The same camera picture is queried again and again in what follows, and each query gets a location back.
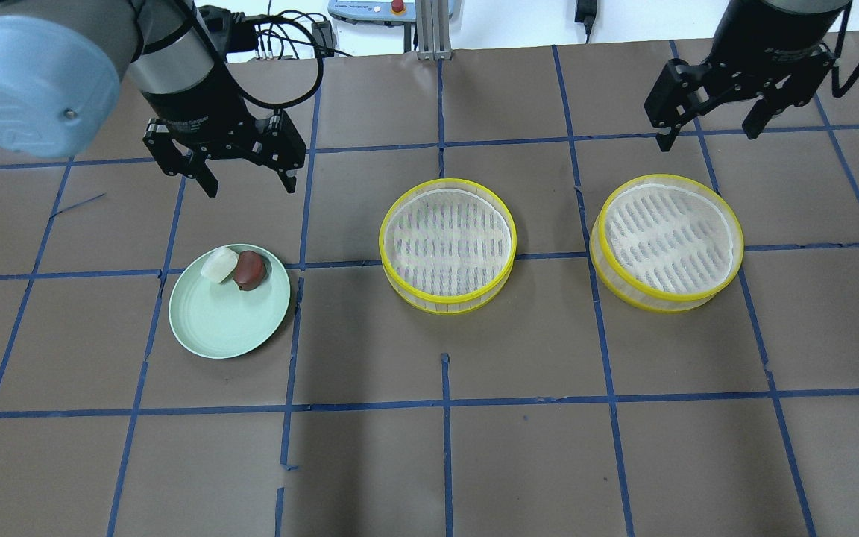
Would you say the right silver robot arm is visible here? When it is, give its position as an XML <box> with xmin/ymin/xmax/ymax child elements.
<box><xmin>644</xmin><ymin>1</ymin><xmax>859</xmax><ymax>152</ymax></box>

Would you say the black power adapter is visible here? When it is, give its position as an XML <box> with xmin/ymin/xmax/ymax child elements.
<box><xmin>575</xmin><ymin>0</ymin><xmax>599</xmax><ymax>40</ymax></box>

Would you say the aluminium frame post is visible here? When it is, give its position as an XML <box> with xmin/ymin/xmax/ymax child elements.
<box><xmin>415</xmin><ymin>1</ymin><xmax>456</xmax><ymax>61</ymax></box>

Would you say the light green plate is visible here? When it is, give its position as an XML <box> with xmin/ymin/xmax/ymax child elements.
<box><xmin>168</xmin><ymin>244</ymin><xmax>291</xmax><ymax>359</ymax></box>

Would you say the white steamed bun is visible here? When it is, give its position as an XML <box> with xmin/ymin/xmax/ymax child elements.
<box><xmin>200</xmin><ymin>247</ymin><xmax>239</xmax><ymax>284</ymax></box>

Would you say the brown steamed bun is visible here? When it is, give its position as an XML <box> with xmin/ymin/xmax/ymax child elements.
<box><xmin>233</xmin><ymin>249</ymin><xmax>267</xmax><ymax>292</ymax></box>

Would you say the teach pendant near post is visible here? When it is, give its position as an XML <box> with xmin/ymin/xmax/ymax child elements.
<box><xmin>327</xmin><ymin>1</ymin><xmax>421</xmax><ymax>26</ymax></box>

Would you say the yellow steamer basket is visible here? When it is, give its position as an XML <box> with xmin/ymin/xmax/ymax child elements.
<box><xmin>589</xmin><ymin>174</ymin><xmax>746</xmax><ymax>313</ymax></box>
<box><xmin>378</xmin><ymin>178</ymin><xmax>518</xmax><ymax>315</ymax></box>

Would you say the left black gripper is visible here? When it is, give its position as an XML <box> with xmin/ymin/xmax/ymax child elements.
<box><xmin>141</xmin><ymin>89</ymin><xmax>306</xmax><ymax>198</ymax></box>

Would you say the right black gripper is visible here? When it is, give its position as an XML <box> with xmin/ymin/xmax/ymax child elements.
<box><xmin>644</xmin><ymin>43</ymin><xmax>837</xmax><ymax>152</ymax></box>

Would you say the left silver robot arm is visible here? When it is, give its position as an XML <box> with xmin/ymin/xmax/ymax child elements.
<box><xmin>0</xmin><ymin>1</ymin><xmax>306</xmax><ymax>197</ymax></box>

